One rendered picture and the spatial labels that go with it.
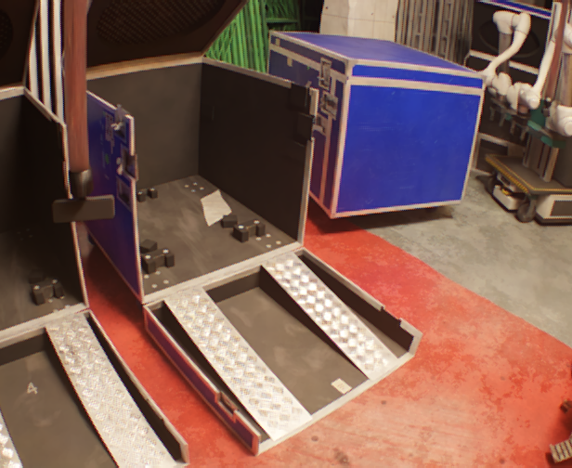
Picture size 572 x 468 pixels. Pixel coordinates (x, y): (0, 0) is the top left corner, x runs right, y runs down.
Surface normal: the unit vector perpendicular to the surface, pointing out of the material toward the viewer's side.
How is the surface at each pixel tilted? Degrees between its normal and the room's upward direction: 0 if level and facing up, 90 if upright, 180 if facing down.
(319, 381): 2
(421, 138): 90
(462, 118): 90
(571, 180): 90
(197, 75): 90
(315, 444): 0
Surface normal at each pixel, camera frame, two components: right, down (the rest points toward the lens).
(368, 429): 0.07, -0.87
